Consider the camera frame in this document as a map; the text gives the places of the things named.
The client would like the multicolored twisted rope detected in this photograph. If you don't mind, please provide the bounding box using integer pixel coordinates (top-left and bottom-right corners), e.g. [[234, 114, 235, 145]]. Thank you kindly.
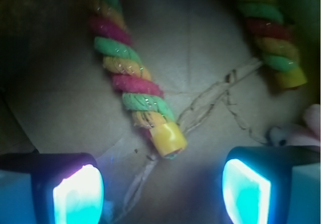
[[88, 0, 308, 159]]

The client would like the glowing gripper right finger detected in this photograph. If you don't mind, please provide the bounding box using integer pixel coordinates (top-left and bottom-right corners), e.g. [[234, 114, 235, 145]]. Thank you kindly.
[[222, 146, 320, 223]]

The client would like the brown paper bag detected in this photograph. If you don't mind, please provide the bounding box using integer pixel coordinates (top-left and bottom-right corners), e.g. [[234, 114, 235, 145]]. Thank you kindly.
[[1, 0, 320, 223]]

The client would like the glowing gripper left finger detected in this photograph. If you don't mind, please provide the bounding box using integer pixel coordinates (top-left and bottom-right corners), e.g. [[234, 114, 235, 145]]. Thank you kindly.
[[1, 153, 104, 223]]

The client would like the pink plush bunny toy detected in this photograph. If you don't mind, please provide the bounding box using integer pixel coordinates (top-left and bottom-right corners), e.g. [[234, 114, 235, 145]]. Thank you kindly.
[[267, 104, 320, 147]]

